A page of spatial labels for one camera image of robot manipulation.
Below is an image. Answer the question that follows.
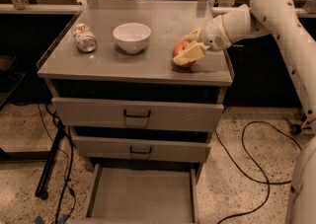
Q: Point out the red apple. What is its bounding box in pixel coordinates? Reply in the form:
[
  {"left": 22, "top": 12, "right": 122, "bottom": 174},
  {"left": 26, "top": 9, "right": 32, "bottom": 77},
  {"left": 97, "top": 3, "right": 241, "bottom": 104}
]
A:
[{"left": 172, "top": 41, "right": 197, "bottom": 68}]

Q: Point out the black metal stand leg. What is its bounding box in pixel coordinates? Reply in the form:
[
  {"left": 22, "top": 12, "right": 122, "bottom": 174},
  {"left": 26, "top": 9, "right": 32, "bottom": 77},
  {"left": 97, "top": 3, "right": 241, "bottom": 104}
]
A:
[{"left": 35, "top": 121, "right": 64, "bottom": 200}]

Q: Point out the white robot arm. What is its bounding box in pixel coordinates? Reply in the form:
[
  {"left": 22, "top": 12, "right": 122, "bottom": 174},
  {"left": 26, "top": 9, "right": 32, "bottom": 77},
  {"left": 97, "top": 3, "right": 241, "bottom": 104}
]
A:
[{"left": 173, "top": 0, "right": 316, "bottom": 224}]

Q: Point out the grey drawer cabinet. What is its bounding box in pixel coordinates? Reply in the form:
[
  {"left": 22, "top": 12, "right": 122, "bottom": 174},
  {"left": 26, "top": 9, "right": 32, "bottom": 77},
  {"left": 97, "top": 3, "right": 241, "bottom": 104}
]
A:
[{"left": 37, "top": 0, "right": 235, "bottom": 224}]

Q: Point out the black floor cable right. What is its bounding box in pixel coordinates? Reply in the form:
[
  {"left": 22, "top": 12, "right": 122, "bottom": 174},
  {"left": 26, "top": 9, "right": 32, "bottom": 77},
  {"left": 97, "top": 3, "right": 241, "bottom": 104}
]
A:
[{"left": 214, "top": 120, "right": 304, "bottom": 224}]

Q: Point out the middle grey drawer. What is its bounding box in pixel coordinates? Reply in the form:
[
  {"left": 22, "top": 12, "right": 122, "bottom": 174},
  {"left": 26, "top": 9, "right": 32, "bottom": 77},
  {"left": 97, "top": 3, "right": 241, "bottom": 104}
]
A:
[{"left": 72, "top": 126, "right": 210, "bottom": 163}]

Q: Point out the white ceramic bowl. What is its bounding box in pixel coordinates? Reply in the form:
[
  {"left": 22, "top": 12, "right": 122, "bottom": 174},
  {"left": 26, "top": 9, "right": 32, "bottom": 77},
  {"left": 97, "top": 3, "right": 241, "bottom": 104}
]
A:
[{"left": 113, "top": 23, "right": 151, "bottom": 54}]

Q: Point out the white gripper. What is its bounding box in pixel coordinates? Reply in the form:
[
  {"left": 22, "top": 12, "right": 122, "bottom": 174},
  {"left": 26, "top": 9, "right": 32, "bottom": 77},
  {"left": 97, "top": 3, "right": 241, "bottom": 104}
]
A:
[{"left": 172, "top": 15, "right": 232, "bottom": 66}]

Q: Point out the bottom grey open drawer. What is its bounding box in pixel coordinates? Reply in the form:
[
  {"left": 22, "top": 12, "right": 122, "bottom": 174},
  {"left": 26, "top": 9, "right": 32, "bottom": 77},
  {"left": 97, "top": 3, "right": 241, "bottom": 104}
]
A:
[{"left": 71, "top": 163, "right": 198, "bottom": 224}]

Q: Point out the top grey drawer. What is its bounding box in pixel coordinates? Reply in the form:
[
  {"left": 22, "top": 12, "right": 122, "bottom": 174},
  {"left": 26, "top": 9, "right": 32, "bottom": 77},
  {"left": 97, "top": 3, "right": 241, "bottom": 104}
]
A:
[{"left": 52, "top": 98, "right": 223, "bottom": 132}]

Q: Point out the wheeled cart base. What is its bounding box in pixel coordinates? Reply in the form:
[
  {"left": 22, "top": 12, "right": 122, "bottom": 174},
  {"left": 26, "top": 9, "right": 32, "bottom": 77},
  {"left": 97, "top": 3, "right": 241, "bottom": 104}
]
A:
[{"left": 284, "top": 115, "right": 310, "bottom": 135}]

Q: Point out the black floor cables left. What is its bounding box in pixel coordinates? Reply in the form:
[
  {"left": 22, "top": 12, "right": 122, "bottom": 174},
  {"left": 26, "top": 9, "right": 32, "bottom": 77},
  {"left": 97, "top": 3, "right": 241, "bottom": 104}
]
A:
[{"left": 37, "top": 103, "right": 77, "bottom": 224}]

